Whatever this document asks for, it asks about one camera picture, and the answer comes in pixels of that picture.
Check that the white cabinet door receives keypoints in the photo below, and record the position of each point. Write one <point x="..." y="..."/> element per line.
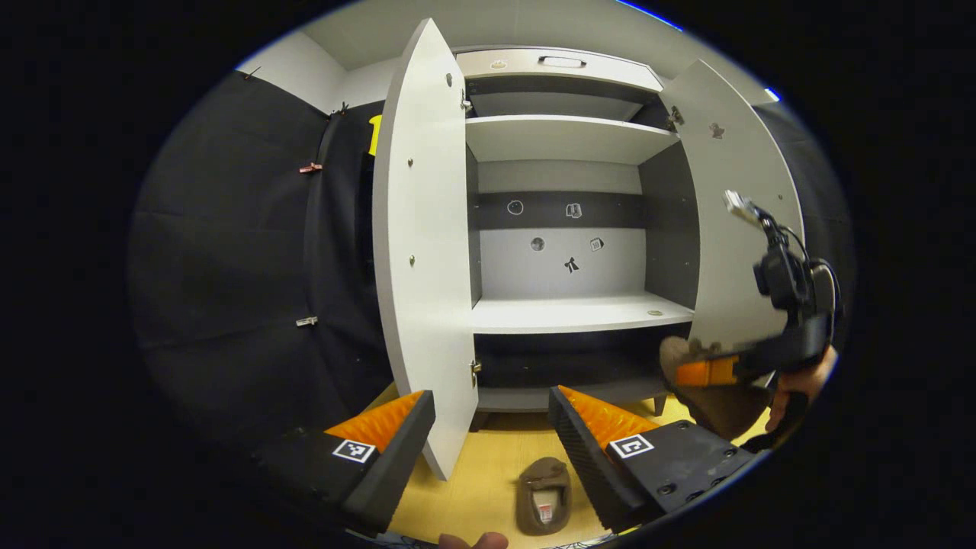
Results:
<point x="427" y="267"/>
<point x="732" y="152"/>

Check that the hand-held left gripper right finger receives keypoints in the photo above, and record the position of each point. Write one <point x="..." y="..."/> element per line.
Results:
<point x="591" y="465"/>

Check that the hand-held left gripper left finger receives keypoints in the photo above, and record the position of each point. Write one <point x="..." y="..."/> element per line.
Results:
<point x="393" y="465"/>

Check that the white cabinet drawer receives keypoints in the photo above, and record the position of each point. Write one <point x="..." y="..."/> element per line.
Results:
<point x="610" y="76"/>

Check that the pink clip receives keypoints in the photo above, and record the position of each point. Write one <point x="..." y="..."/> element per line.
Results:
<point x="310" y="168"/>

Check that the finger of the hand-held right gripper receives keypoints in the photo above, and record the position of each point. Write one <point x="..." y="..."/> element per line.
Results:
<point x="705" y="371"/>

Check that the white shoe cabinet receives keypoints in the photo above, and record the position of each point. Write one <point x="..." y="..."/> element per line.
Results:
<point x="579" y="313"/>

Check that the white cabinet shelf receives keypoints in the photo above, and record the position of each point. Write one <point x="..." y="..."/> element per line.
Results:
<point x="564" y="137"/>
<point x="572" y="314"/>

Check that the brown plush shoe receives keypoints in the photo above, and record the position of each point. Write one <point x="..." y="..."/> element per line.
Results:
<point x="543" y="476"/>
<point x="717" y="408"/>

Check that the metal door hinge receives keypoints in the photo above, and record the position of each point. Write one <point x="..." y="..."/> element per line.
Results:
<point x="674" y="118"/>
<point x="475" y="372"/>
<point x="466" y="103"/>

